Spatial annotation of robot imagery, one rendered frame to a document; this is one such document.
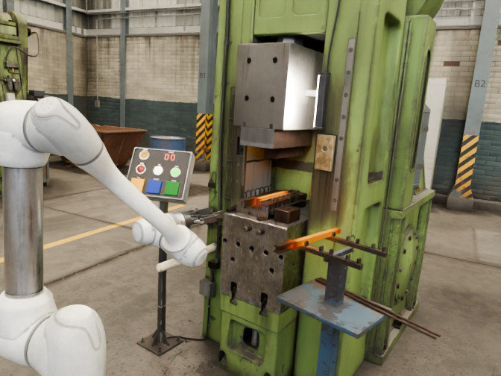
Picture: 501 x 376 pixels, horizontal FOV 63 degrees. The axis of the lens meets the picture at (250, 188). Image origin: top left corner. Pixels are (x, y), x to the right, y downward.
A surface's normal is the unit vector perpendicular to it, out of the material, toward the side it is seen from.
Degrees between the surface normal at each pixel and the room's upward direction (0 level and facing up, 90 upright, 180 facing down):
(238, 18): 90
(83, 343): 75
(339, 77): 90
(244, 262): 90
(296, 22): 90
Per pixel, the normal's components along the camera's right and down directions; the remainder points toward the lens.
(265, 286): -0.57, 0.12
